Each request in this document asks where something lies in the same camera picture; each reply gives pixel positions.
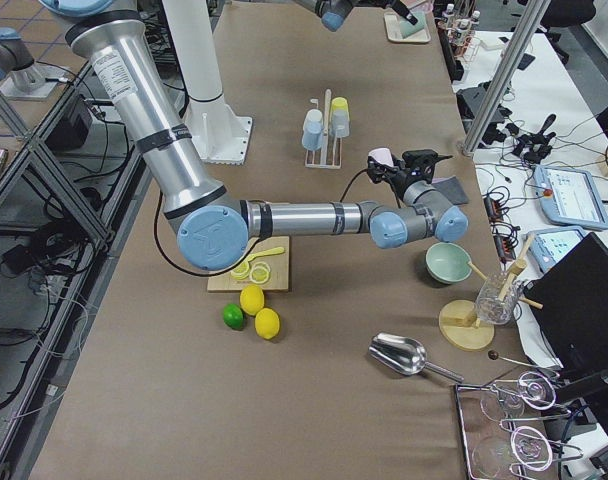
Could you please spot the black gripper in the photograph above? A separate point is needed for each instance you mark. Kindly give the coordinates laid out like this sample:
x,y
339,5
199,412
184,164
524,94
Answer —
x,y
395,176

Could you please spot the pink plastic cup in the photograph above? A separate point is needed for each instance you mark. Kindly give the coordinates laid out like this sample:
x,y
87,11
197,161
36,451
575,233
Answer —
x,y
382,155

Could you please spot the green plastic cup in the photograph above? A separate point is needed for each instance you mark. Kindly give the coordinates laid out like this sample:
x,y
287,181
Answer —
x,y
409,28

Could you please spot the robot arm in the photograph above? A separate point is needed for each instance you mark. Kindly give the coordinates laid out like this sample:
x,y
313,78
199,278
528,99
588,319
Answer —
x,y
333,13
211,227

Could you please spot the grey plastic cup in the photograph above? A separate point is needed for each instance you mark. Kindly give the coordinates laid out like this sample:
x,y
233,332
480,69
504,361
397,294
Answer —
x,y
340,124

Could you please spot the yellow plastic cup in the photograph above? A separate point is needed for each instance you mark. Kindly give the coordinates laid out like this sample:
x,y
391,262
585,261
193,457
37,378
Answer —
x,y
340,106

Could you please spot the blue plastic cup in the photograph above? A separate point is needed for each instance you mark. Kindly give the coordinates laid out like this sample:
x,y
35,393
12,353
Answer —
x,y
312,136

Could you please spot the white plastic cup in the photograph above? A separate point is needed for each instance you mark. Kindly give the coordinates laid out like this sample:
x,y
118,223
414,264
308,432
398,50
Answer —
x,y
313,119

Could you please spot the grey folded cloth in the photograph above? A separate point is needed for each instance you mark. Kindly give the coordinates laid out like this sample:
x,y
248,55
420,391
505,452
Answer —
x,y
452,189

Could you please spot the green ceramic bowl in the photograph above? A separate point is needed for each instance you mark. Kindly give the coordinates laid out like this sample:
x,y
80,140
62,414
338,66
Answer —
x,y
447,263

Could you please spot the white tray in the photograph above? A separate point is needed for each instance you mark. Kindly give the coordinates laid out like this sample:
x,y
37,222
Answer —
x,y
391,22

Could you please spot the blue teach pendant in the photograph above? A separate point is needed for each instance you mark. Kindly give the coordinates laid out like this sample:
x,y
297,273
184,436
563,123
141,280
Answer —
x,y
569,196
551,245

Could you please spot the glass mug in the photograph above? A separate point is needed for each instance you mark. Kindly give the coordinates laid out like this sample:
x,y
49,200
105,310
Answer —
x,y
492,308

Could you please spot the yellow plastic knife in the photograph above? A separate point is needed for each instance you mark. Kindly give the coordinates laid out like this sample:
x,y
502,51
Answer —
x,y
264,253

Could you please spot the wooden mug tree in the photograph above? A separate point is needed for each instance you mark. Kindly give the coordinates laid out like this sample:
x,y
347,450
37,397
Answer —
x,y
458,321

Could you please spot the wooden cutting board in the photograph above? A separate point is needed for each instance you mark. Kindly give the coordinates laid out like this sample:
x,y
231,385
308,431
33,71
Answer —
x,y
279,265

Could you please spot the metal scoop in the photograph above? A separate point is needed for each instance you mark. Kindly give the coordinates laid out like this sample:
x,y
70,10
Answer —
x,y
406,356

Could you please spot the lemon slice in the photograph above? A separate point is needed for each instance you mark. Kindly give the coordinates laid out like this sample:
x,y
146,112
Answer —
x,y
241,271
260,273

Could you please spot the whole yellow lemon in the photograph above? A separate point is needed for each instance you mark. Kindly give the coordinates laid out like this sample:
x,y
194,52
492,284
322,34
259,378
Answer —
x,y
267,323
252,299

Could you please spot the black computer monitor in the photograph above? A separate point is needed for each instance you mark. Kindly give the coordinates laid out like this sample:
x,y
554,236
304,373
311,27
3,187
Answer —
x,y
574,317

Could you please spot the green lime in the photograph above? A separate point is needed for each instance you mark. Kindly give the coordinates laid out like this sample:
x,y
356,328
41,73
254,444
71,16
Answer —
x,y
233,316

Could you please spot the white wire cup holder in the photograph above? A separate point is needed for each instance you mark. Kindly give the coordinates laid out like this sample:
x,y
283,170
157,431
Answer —
x,y
324,157

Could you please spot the black teleoperation handle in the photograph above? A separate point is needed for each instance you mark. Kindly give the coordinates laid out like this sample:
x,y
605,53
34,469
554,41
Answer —
x,y
532,147

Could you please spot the aluminium frame post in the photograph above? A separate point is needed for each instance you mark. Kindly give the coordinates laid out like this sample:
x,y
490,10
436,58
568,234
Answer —
x,y
511,57

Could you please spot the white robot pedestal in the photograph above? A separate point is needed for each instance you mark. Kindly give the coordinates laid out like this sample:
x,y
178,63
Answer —
x,y
220,136

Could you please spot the black wire glass rack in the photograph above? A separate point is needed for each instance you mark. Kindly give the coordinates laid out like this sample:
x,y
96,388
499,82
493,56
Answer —
x,y
502,427

